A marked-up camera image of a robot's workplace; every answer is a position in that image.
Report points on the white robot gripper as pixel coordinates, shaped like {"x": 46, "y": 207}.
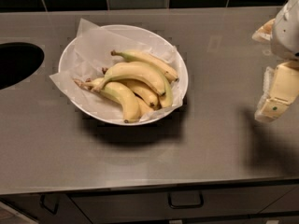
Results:
{"x": 286, "y": 32}

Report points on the curved yellow banana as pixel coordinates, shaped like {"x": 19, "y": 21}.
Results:
{"x": 143, "y": 72}

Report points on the middle yellow banana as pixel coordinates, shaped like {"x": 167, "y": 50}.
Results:
{"x": 144, "y": 91}

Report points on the small bottom yellow banana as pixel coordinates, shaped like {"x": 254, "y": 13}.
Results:
{"x": 144, "y": 108}

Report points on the back yellow banana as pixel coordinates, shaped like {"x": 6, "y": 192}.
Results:
{"x": 133, "y": 55}

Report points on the white ceramic bowl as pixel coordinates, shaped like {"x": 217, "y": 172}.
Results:
{"x": 70, "y": 55}

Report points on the front left yellow banana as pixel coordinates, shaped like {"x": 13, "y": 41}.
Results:
{"x": 118, "y": 93}

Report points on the grey drawer front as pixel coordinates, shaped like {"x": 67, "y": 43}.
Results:
{"x": 218, "y": 203}

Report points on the white paper liner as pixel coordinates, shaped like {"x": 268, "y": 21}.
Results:
{"x": 93, "y": 47}

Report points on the grey left cabinet door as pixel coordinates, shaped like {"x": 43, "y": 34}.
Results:
{"x": 28, "y": 204}

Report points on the black drawer handle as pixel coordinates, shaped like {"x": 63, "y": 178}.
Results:
{"x": 185, "y": 199}

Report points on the black left cabinet handle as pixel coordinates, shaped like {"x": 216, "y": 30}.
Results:
{"x": 50, "y": 202}

